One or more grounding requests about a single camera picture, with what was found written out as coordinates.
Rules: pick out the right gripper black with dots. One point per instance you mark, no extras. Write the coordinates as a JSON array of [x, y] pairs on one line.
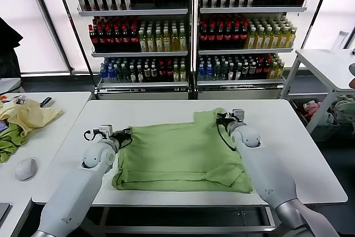
[[226, 120]]

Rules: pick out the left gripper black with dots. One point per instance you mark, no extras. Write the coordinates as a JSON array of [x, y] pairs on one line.
[[121, 138]]

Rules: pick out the light green polo shirt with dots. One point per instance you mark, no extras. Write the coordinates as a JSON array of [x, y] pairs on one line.
[[180, 159]]

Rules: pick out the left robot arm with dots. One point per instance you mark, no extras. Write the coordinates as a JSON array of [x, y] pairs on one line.
[[72, 187]]

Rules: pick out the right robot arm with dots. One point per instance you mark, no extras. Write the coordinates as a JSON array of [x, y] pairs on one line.
[[266, 176]]

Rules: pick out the pink and red clothes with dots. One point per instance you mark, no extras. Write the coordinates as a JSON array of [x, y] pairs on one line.
[[310, 108]]

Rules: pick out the pale green clothes pile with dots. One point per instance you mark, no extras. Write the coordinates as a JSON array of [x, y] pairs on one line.
[[344, 108]]

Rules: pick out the person in dark clothes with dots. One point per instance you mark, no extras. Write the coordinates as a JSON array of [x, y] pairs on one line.
[[9, 51]]

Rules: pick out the clear water bottle green cap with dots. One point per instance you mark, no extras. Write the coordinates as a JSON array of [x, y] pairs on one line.
[[223, 71], [118, 74], [125, 74], [216, 71]]

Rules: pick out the blue water bottle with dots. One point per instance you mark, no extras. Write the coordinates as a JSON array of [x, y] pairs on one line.
[[200, 71], [103, 73], [208, 71], [111, 73]]

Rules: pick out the small dark bottle white label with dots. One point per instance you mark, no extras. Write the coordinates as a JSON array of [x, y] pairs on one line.
[[251, 71], [132, 74], [230, 71], [237, 71], [146, 74], [153, 74], [244, 71], [139, 74]]

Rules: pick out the small yellow juice bottle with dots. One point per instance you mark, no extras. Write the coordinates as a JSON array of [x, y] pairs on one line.
[[273, 70], [182, 74], [280, 69], [175, 74]]

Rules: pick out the small red-capped cola bottle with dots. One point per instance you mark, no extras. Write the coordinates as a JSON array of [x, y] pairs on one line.
[[169, 74], [161, 74], [266, 70], [258, 70]]

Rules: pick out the dark blue white tool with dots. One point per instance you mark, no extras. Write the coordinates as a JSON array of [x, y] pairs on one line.
[[46, 101]]

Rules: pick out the pale yellow garment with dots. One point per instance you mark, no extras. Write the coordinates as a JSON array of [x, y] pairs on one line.
[[30, 115]]

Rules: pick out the grey storage crate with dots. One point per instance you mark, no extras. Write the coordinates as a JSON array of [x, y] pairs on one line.
[[321, 133]]

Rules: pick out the white computer mouse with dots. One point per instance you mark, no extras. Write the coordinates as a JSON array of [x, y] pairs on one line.
[[25, 168]]

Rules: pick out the metal drinks shelf unit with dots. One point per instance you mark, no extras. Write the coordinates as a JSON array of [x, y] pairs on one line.
[[132, 11], [248, 9]]

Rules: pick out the small printed packet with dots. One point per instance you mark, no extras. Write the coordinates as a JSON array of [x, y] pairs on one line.
[[20, 99]]

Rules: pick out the crumpled green garment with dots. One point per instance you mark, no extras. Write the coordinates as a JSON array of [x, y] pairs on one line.
[[11, 137]]

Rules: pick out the white side table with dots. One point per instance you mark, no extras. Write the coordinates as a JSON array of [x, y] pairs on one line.
[[327, 66]]

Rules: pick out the purple cloth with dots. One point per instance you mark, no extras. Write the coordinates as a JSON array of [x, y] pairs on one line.
[[2, 126]]

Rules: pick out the dark flat tablet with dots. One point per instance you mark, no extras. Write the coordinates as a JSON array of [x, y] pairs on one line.
[[4, 212]]

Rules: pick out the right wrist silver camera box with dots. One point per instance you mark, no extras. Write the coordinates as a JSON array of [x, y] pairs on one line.
[[238, 115]]

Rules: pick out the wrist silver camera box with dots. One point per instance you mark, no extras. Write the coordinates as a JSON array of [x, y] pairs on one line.
[[106, 131], [238, 115]]

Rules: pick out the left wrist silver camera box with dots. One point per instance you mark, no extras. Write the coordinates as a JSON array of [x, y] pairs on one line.
[[106, 131]]

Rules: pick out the metal work table frame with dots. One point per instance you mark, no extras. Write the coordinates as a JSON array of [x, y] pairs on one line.
[[166, 230]]

